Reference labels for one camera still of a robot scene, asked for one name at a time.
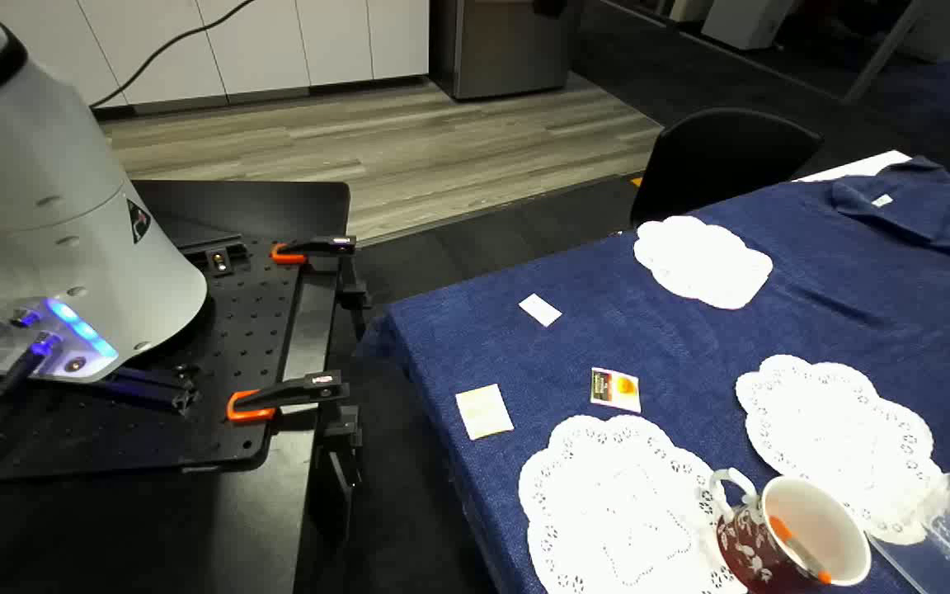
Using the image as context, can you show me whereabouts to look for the grey sharpie with orange cap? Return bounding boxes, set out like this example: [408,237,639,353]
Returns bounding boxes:
[769,512,837,586]

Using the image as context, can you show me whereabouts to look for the black wall cable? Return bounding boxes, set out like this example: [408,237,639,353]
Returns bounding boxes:
[91,0,259,113]

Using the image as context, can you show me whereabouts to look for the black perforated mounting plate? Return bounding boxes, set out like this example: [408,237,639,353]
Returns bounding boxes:
[0,234,307,487]

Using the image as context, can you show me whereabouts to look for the blue tablecloth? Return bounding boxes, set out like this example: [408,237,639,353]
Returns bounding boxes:
[358,152,950,594]

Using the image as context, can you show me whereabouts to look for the blue shirt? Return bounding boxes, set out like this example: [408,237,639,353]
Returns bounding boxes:
[826,157,950,290]

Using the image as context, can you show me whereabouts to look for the orange and black clamp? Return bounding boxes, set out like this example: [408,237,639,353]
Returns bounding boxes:
[226,369,370,521]
[272,231,373,341]

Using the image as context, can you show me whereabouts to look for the stainless steel appliance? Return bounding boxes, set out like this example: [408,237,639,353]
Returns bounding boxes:
[430,0,585,105]

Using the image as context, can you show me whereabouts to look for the dark bar clamp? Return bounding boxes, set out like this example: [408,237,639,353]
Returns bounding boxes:
[98,359,203,420]

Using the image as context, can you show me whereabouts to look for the white paper doily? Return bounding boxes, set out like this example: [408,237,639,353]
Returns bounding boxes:
[632,215,776,312]
[514,411,748,594]
[732,350,946,546]

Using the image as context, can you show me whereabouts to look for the black cart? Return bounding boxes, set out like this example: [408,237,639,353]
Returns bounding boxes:
[0,177,370,594]

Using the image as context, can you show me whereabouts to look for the black chair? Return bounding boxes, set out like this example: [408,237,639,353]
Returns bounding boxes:
[627,105,826,228]

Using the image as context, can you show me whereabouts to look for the white cabinets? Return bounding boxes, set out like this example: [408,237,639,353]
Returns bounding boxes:
[0,0,436,113]

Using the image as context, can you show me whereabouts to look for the small white card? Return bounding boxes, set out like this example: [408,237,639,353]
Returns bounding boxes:
[452,383,518,446]
[514,290,565,331]

